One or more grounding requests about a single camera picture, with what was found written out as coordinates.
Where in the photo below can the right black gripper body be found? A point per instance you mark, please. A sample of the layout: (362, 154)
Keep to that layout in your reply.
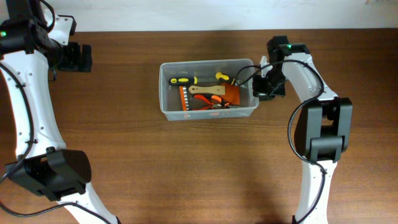
(259, 86)

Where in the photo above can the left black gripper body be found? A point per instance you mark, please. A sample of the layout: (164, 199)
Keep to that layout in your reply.
(84, 58)

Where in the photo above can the orange scraper wooden handle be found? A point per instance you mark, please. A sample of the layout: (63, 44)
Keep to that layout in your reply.
(227, 92)

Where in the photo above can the stubby black-yellow screwdriver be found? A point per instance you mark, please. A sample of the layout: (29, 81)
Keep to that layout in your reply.
(228, 82)

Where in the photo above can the orange-black needle-nose pliers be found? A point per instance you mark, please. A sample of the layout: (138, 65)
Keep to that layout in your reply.
(214, 99)

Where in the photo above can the orange bit holder strip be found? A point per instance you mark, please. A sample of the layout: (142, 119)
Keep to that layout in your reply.
(184, 98)

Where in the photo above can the file with black-yellow handle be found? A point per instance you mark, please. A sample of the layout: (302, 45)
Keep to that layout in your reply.
(182, 81)

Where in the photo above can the red-black cutting pliers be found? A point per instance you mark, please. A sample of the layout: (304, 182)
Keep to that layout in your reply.
(207, 107)

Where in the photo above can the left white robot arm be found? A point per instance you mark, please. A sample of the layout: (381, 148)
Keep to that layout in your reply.
(35, 45)

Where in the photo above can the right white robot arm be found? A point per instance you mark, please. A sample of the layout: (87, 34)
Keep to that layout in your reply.
(318, 129)

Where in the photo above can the clear plastic container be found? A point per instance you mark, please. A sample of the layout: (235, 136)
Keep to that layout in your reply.
(170, 97)

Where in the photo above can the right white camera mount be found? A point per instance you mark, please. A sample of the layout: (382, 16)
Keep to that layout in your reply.
(265, 66)

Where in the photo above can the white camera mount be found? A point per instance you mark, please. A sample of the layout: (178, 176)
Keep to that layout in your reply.
(265, 66)
(64, 28)

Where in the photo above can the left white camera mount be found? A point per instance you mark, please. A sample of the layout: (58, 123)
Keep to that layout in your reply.
(64, 28)

